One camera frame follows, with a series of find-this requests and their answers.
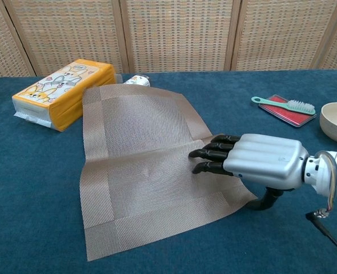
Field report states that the teal handled white brush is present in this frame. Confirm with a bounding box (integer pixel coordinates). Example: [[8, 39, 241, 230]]
[[251, 96, 316, 115]]

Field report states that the flat red plastic case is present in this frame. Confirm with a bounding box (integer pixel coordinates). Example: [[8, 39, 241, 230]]
[[258, 94, 318, 128]]

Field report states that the yellow corgi print tissue pack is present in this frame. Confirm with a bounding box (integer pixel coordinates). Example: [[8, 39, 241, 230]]
[[11, 58, 123, 132]]

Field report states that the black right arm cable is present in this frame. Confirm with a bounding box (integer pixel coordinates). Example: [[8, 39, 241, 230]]
[[305, 208, 337, 259]]

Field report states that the woven wooden folding screen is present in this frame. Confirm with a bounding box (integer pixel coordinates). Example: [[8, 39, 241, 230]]
[[0, 0, 337, 83]]

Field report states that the grey-brown woven placemat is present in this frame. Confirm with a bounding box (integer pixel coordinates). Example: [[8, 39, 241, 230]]
[[80, 84, 258, 262]]

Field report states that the plastic tea bottle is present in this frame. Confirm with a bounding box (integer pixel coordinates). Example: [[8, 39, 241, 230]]
[[122, 73, 151, 88]]

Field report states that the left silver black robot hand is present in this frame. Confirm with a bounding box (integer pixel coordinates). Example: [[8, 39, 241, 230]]
[[188, 132, 310, 212]]

